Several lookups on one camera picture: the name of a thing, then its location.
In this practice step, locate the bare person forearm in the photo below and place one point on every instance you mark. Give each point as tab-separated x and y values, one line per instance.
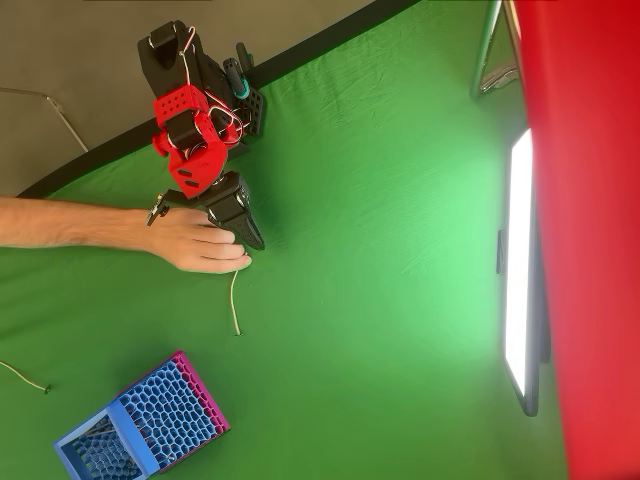
65	222

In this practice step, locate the large red sheet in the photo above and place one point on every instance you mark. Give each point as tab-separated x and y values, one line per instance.
590	200

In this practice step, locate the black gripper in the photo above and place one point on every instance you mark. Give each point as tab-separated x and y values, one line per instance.
231	204

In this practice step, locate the bare person hand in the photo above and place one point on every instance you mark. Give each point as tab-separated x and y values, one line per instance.
190	245

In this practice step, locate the small black gripper camera mount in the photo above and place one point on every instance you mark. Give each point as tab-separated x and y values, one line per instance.
157	207

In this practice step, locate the green table cloth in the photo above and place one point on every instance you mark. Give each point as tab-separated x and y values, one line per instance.
350	250

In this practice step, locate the black clamp with teal collar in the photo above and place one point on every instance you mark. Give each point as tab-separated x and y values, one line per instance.
236	80

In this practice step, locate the black monitor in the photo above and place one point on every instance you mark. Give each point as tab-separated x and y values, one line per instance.
517	250

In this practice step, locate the blue mesh basket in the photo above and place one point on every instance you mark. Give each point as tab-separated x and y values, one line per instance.
132	437

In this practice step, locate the chrome tube stand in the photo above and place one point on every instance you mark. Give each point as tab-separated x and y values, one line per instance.
486	50

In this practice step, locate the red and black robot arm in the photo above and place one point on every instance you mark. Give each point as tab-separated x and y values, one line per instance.
185	105

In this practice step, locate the thin grey metal rod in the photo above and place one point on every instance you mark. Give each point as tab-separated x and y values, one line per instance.
67	122

